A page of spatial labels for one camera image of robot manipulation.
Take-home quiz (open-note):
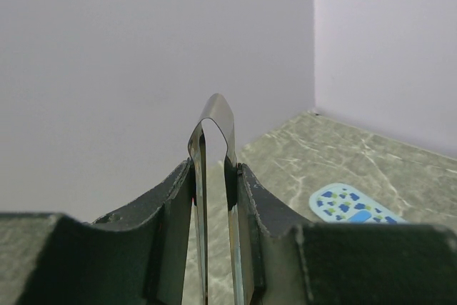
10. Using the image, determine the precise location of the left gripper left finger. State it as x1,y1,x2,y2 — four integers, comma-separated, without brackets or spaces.
1,160,195,304

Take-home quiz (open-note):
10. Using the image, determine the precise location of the blue patterned lid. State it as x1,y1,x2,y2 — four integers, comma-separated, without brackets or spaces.
308,183,407,224

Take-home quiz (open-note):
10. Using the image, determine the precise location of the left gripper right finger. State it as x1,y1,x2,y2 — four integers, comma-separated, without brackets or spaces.
228,164,456,304

